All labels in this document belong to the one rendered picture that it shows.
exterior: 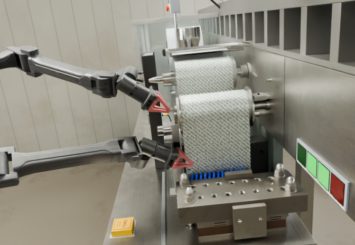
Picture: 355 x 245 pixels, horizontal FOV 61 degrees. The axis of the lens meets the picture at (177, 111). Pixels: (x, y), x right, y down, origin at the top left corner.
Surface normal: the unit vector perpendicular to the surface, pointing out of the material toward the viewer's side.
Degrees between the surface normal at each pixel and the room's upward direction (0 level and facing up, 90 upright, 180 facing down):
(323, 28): 90
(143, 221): 0
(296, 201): 90
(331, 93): 90
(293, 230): 0
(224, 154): 91
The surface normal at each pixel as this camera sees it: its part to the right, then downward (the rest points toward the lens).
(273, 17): 0.04, 0.29
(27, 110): 0.41, 0.22
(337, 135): -1.00, 0.10
